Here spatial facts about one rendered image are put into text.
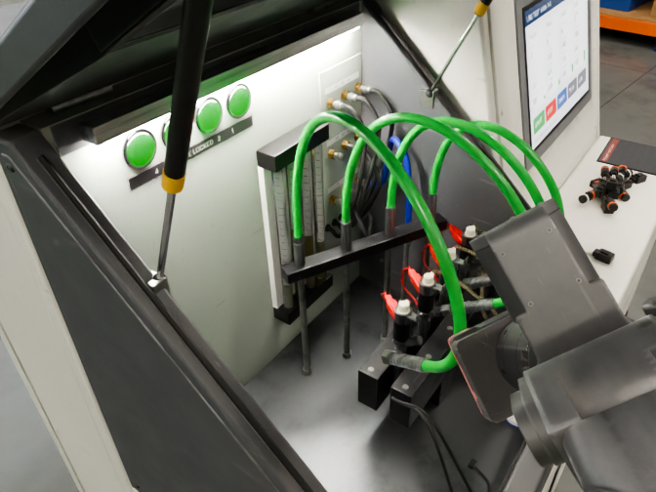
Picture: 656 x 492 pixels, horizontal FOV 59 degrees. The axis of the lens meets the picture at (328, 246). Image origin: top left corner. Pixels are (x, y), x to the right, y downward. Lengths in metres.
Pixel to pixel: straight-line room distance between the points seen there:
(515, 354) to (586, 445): 0.16
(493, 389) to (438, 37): 0.75
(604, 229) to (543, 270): 1.04
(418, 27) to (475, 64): 0.12
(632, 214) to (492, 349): 1.03
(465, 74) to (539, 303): 0.78
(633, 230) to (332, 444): 0.78
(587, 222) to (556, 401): 1.12
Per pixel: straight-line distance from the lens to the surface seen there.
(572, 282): 0.34
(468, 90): 1.08
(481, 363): 0.45
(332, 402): 1.11
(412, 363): 0.75
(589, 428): 0.27
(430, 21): 1.08
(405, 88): 1.09
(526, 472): 0.92
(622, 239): 1.36
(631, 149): 1.74
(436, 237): 0.61
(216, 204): 0.89
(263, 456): 0.65
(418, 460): 1.05
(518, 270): 0.34
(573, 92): 1.51
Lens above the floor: 1.70
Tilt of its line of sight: 36 degrees down
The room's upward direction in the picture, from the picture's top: 2 degrees counter-clockwise
